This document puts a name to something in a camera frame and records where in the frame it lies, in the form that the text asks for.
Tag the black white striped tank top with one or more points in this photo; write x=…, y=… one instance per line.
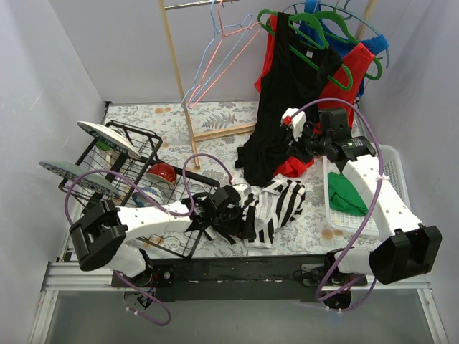
x=275, y=205

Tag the blue white bowl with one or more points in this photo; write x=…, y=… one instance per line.
x=146, y=198

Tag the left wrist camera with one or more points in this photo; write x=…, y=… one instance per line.
x=243, y=189

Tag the wooden clothes rack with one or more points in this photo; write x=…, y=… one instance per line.
x=199, y=88

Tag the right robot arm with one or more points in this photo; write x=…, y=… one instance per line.
x=408, y=248

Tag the green shirt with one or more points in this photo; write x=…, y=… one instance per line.
x=343, y=196

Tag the green hanger rear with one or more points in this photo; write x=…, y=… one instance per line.
x=341, y=22

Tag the white patterned plate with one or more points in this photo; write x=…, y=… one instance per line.
x=111, y=138

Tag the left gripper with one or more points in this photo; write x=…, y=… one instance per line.
x=245, y=222

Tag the green hanger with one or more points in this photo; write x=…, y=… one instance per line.
x=341, y=22
x=311, y=21

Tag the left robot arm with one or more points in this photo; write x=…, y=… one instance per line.
x=102, y=235

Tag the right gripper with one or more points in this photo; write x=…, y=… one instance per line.
x=306, y=144

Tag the black wire dish rack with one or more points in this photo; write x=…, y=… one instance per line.
x=109, y=174

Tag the green hanger front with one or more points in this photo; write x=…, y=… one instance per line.
x=311, y=21

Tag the red bowl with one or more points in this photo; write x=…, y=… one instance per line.
x=162, y=172

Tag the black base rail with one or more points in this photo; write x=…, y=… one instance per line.
x=284, y=277

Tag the red tank top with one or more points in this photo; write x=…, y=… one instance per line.
x=357, y=60

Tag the blue tank top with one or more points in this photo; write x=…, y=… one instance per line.
x=343, y=46

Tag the white plastic basket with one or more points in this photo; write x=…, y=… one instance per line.
x=392, y=169

